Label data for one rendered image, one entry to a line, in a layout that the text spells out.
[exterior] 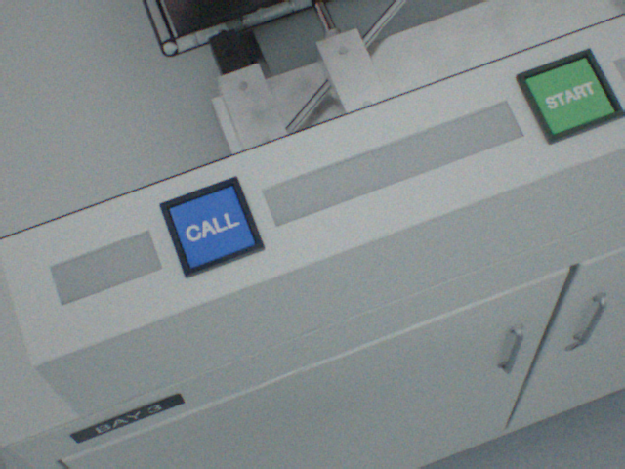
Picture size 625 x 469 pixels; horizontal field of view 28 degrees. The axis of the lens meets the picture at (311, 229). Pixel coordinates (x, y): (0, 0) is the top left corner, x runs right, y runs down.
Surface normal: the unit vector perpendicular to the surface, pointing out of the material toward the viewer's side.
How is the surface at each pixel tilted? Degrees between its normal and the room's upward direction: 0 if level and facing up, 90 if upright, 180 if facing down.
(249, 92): 0
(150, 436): 90
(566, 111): 0
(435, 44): 0
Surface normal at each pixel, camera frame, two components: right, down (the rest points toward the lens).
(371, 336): 0.35, 0.86
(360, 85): -0.05, -0.37
